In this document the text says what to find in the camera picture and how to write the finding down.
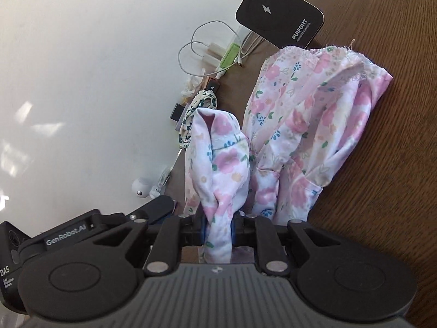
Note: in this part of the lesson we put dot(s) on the green case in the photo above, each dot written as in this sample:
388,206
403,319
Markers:
228,56

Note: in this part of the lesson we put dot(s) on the crumpled white tissue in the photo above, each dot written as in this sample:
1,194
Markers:
191,88

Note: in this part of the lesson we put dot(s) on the pink floral garment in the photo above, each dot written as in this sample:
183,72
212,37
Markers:
307,126

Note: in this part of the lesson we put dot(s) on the cream green floral garment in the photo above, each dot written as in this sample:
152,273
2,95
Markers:
201,100

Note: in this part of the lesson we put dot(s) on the small white device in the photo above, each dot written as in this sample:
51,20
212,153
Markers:
164,177

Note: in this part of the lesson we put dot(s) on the dark red box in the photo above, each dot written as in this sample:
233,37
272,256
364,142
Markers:
213,85

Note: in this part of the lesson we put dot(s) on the lavender tin box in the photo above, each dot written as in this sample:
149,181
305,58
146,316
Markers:
179,124

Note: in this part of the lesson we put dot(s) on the white robot-shaped camera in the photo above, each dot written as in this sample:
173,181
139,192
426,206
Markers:
140,188

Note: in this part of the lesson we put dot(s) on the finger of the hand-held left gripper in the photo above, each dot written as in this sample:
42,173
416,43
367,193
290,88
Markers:
157,208

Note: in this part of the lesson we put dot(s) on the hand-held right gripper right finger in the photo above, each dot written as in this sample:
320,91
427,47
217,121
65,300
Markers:
240,234

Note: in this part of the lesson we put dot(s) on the white charger adapter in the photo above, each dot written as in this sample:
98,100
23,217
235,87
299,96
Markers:
215,49
209,59

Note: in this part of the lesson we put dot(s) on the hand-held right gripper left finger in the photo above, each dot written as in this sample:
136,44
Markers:
194,232

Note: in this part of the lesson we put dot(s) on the small black box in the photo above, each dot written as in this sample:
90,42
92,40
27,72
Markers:
177,111

